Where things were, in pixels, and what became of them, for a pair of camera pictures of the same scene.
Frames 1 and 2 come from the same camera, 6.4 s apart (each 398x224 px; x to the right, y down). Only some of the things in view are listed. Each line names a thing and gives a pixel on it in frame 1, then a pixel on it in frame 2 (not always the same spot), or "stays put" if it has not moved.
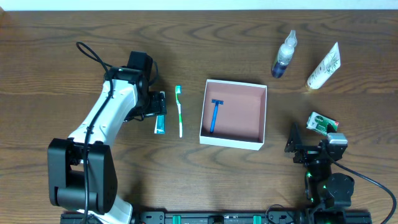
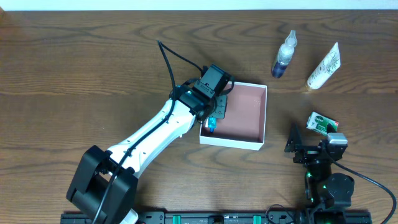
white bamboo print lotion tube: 331,65 stays put
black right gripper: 306,149 stays put
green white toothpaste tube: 160,124 -> 211,124
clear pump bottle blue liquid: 285,52 stays put
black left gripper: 158,104 -> 219,109
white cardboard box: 234,114 stays put
